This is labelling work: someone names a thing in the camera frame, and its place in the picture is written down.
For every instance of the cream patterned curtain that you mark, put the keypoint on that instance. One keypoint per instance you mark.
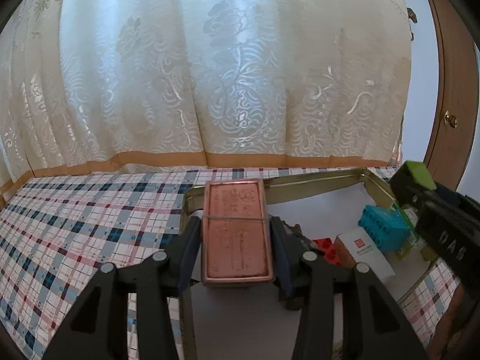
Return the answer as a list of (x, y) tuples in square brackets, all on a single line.
[(187, 82)]

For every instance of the brown wooden door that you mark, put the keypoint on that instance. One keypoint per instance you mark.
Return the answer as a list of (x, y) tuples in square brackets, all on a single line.
[(450, 63)]

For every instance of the blue toy block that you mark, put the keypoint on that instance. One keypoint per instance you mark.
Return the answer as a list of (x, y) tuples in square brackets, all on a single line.
[(382, 228)]

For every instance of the brass curtain hook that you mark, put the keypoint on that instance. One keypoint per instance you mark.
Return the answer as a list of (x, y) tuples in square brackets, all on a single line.
[(411, 15)]

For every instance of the white paper liner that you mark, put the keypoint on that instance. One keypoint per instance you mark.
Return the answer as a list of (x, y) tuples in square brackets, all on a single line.
[(322, 213)]

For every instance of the red toy block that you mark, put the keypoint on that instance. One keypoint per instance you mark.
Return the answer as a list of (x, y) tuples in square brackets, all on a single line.
[(330, 249)]

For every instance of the brass door knob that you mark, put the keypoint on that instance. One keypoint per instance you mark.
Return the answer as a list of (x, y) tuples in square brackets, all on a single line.
[(451, 120)]

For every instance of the white and tan box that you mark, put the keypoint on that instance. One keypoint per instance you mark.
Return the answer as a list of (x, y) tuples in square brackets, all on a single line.
[(365, 251)]

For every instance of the plaid tablecloth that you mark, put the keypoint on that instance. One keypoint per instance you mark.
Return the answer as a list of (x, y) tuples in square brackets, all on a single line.
[(93, 213)]

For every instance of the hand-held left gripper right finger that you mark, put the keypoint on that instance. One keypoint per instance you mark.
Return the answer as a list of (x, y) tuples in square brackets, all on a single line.
[(280, 260)]

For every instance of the gold tin tray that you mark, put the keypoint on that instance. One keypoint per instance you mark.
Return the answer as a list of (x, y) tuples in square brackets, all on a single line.
[(300, 182)]

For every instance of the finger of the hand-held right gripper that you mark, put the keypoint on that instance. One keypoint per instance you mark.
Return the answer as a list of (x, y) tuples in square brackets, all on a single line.
[(448, 195), (412, 200)]

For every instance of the green toy block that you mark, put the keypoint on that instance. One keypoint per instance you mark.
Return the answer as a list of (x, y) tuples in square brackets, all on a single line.
[(422, 174)]

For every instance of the green and yellow carton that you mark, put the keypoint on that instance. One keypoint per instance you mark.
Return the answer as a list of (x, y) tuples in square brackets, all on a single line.
[(407, 249)]

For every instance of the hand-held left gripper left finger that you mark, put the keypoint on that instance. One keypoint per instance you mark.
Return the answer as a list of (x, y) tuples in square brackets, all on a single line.
[(187, 260)]

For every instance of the person's right forearm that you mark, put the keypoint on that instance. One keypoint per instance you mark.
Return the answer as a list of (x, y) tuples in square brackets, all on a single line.
[(446, 330)]

